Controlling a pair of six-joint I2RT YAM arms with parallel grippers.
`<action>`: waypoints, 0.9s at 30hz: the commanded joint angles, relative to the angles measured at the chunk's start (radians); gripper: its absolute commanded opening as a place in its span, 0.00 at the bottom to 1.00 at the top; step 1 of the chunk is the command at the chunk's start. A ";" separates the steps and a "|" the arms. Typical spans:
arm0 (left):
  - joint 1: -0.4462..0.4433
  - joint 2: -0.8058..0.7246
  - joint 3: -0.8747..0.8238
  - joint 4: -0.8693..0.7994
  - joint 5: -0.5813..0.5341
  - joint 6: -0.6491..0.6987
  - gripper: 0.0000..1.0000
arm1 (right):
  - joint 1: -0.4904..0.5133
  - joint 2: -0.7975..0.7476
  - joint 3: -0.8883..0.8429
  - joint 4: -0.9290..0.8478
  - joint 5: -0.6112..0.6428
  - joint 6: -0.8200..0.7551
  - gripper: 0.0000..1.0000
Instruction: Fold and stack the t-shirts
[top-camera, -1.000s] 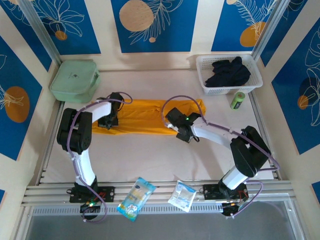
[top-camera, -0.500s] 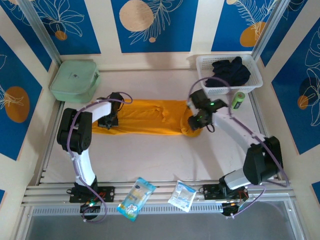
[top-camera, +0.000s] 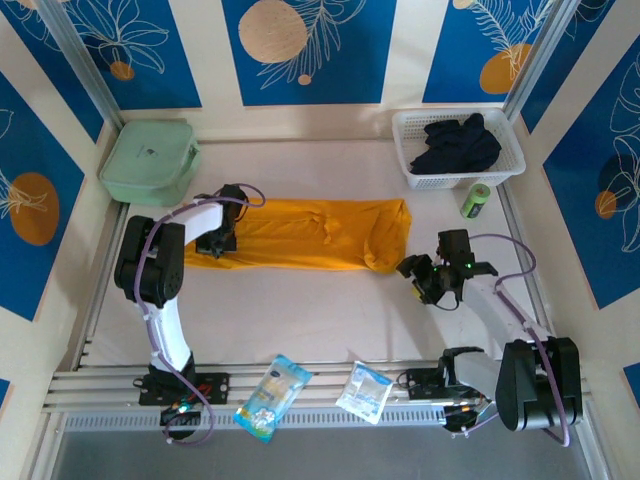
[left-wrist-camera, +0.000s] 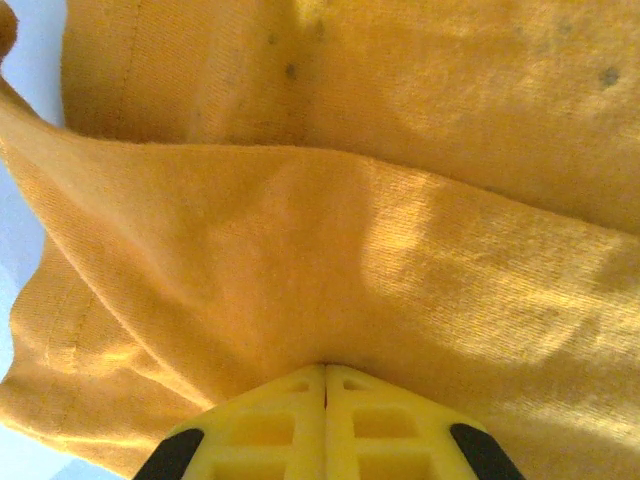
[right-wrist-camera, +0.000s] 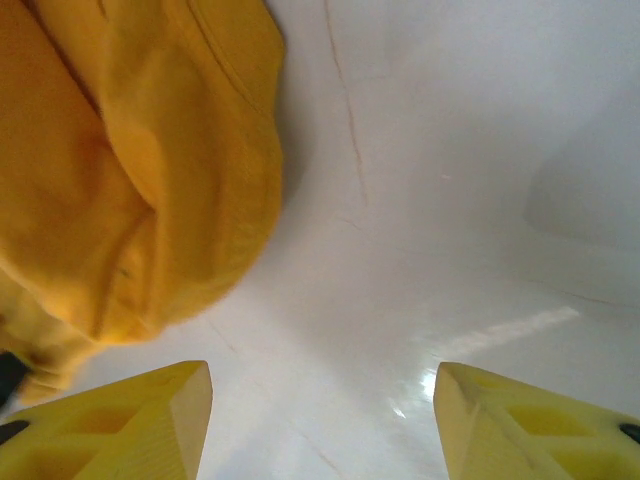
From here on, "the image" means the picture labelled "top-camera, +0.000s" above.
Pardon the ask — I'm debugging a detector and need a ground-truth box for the yellow t-shirt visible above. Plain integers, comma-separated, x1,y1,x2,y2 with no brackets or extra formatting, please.
183,197,414,275

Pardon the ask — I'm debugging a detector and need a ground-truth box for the green tape roll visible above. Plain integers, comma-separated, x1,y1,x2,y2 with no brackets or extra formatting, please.
459,182,493,221

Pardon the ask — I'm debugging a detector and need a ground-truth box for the mint green zip case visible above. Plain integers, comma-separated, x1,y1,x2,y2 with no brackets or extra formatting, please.
98,118,202,206

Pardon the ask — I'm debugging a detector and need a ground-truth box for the white and blue wipes packet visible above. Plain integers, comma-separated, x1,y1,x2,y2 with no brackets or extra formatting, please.
335,362,394,426

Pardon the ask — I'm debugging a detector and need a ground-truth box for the navy blue t-shirt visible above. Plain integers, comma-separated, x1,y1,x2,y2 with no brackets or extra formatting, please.
408,112,503,175

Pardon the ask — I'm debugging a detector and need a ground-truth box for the black controller board with LEDs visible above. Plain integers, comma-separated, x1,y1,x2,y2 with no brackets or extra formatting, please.
442,399,501,434
159,397,204,426

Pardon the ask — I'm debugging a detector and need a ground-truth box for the white plastic mesh basket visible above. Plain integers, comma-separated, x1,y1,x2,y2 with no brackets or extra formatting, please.
391,108,527,191

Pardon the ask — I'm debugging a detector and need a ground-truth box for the blue and yellow wipes packet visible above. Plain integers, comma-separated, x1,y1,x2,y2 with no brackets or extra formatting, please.
234,353,315,445

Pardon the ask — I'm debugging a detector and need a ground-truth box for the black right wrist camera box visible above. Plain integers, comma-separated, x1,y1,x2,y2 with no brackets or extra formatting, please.
436,228,472,262

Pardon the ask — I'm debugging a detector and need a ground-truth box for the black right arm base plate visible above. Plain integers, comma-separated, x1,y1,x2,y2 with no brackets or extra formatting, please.
405,367,496,401

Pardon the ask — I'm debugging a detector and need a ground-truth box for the aluminium side rail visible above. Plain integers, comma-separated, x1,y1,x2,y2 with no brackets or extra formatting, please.
499,182,564,361
72,202,129,371

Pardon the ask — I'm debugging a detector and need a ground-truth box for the long aluminium base rail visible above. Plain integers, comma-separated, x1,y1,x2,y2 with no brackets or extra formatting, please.
42,363,591,412

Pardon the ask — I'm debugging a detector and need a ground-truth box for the grey slotted cable duct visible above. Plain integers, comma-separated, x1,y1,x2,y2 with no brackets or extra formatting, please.
62,409,584,431

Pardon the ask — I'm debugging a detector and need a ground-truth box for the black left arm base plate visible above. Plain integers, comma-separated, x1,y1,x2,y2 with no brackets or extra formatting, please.
137,372,231,406

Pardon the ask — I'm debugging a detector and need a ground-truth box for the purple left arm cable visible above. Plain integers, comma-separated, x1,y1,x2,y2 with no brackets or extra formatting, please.
135,183,266,446

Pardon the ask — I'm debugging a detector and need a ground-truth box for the aluminium frame post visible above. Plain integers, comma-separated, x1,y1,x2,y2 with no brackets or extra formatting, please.
37,0,125,132
501,0,571,121

